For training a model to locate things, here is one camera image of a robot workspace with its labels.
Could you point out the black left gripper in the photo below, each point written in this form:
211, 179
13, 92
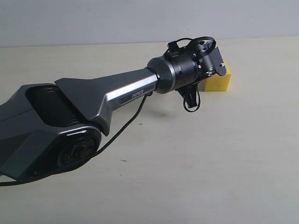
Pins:
191, 63

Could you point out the yellow cube block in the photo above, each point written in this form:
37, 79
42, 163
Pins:
217, 82

